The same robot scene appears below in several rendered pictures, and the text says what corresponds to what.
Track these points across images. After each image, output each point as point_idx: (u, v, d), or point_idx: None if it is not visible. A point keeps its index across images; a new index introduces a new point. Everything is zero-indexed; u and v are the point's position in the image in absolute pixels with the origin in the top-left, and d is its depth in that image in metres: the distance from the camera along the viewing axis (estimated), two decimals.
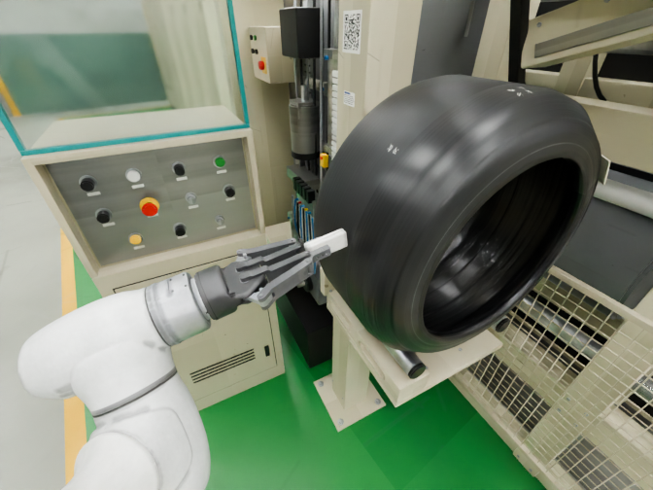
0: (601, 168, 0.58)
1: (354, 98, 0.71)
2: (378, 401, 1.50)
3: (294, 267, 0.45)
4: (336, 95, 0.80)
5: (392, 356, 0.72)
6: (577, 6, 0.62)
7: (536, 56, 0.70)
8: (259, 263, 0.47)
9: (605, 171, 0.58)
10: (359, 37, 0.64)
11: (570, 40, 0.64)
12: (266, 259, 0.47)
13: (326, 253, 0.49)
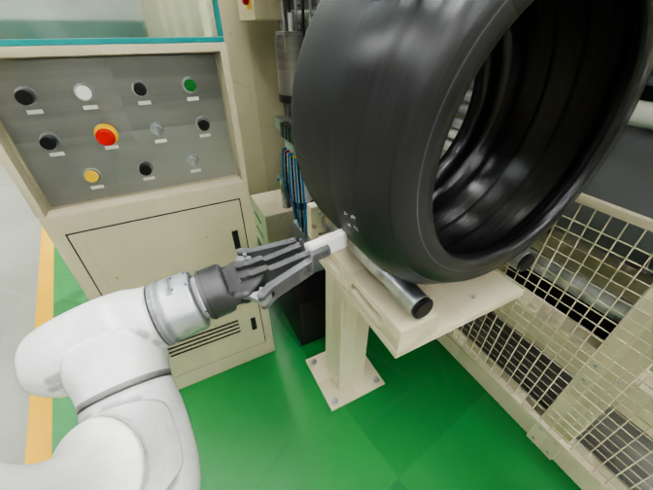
0: None
1: None
2: (376, 379, 1.36)
3: (294, 267, 0.45)
4: None
5: None
6: None
7: None
8: (259, 262, 0.47)
9: None
10: None
11: None
12: (266, 258, 0.47)
13: (326, 253, 0.49)
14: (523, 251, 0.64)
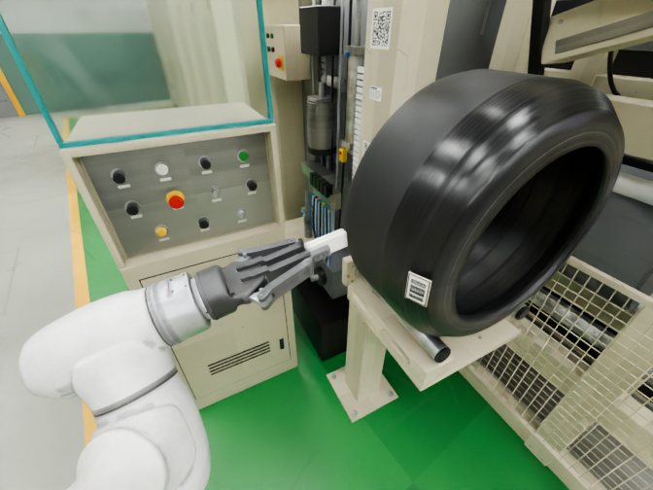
0: (420, 291, 0.52)
1: (381, 92, 0.74)
2: (391, 393, 1.53)
3: (294, 267, 0.45)
4: (360, 90, 0.82)
5: (422, 332, 0.73)
6: (599, 3, 0.64)
7: (557, 52, 0.73)
8: (259, 263, 0.47)
9: (425, 294, 0.51)
10: (388, 33, 0.66)
11: (592, 36, 0.66)
12: (266, 259, 0.47)
13: (326, 253, 0.49)
14: (512, 312, 0.81)
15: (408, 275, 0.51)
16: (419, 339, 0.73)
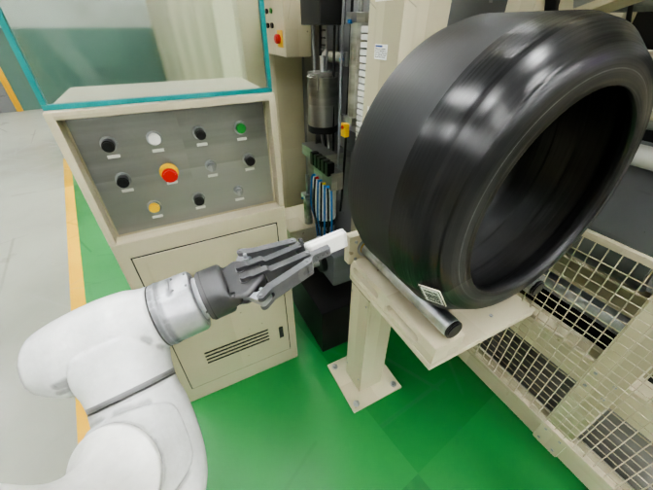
0: (435, 296, 0.55)
1: (387, 51, 0.69)
2: (394, 383, 1.48)
3: (294, 267, 0.45)
4: (364, 52, 0.78)
5: (429, 308, 0.69)
6: None
7: (575, 6, 0.68)
8: (259, 263, 0.47)
9: (439, 298, 0.54)
10: None
11: None
12: (266, 259, 0.47)
13: (326, 253, 0.49)
14: (525, 290, 0.77)
15: (419, 287, 0.55)
16: (427, 316, 0.69)
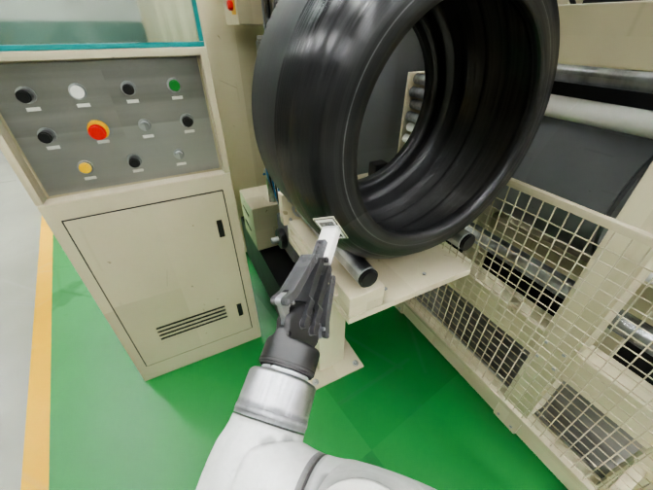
0: None
1: None
2: (356, 362, 1.45)
3: (296, 270, 0.45)
4: None
5: (346, 258, 0.65)
6: None
7: None
8: None
9: (338, 228, 0.52)
10: None
11: None
12: None
13: (321, 243, 0.48)
14: (456, 244, 0.73)
15: (315, 222, 0.52)
16: (345, 266, 0.66)
